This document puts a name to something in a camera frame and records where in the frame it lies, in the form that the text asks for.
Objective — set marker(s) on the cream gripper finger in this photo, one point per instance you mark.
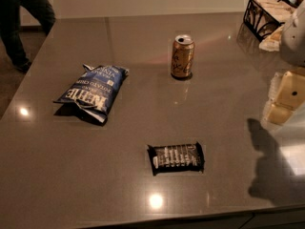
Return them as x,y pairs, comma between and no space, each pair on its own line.
286,95

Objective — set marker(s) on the orange soda can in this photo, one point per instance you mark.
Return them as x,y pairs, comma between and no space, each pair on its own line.
182,56

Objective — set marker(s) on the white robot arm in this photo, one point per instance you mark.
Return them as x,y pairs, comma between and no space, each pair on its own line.
292,44

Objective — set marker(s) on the black RXBAR chocolate bar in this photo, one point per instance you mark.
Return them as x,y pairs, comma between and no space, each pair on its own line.
176,158

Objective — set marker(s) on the white snack packet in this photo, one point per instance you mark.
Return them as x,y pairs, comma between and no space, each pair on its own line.
272,42

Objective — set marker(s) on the blue Kettle chips bag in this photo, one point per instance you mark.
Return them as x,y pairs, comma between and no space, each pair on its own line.
95,90

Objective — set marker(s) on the person in dark clothes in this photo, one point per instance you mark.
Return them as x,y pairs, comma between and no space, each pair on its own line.
11,20

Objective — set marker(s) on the black wire basket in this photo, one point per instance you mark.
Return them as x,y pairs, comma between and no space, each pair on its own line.
263,17

